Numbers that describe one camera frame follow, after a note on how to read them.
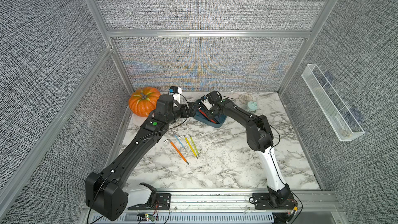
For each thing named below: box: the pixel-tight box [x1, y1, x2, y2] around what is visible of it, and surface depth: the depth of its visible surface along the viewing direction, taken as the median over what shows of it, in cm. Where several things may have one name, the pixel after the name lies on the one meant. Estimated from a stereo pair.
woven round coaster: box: [238, 93, 253, 104], surface depth 119 cm
